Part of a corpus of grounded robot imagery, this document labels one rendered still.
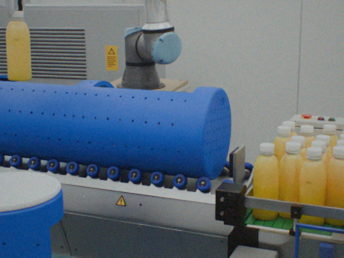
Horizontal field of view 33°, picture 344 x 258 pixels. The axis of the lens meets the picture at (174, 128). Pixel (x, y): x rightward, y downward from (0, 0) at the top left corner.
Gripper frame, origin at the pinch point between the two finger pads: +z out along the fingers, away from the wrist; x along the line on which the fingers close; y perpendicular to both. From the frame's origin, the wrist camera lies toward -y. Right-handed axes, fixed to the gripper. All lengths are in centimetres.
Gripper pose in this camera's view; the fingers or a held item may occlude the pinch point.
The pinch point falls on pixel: (17, 13)
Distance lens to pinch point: 183.7
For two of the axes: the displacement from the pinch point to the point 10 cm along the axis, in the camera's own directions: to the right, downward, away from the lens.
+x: -3.8, 2.0, -9.0
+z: -0.1, 9.8, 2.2
